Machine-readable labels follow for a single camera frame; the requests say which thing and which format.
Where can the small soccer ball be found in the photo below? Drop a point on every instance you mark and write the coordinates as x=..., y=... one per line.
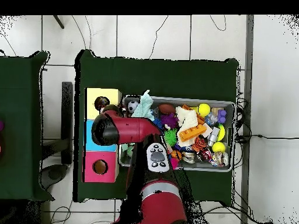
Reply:
x=132, y=106

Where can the orange toy brick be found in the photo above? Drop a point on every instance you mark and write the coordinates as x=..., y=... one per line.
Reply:
x=191, y=133

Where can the smooth yellow ball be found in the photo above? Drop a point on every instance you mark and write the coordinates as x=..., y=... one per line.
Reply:
x=218, y=147

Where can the black stand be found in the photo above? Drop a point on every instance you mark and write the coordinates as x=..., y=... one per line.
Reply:
x=67, y=116

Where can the dark green side tablecloth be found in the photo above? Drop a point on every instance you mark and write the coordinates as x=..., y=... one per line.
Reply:
x=16, y=116

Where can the cream yellow cloth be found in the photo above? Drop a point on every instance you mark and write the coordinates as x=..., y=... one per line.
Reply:
x=186, y=116

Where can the wooden box with three holes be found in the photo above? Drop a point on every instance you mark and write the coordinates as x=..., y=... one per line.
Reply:
x=90, y=163

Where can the multicolour spiky caterpillar toy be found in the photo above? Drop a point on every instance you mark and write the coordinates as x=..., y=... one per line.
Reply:
x=174, y=163

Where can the brown toy football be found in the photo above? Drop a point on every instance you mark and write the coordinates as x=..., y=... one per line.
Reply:
x=166, y=108

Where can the mint green cloth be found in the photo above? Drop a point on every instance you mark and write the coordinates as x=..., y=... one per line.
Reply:
x=144, y=105

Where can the yellow tennis ball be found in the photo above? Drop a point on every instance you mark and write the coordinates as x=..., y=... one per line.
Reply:
x=204, y=110

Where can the green spiky caterpillar toy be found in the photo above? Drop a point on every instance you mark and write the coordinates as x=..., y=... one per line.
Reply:
x=170, y=137

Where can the purple spiky toy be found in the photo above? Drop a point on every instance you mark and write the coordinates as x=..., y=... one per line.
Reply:
x=169, y=119

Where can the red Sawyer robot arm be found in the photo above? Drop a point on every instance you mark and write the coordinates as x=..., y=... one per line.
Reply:
x=135, y=130

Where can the shallow mesh bin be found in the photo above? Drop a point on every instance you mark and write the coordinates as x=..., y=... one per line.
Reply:
x=210, y=166

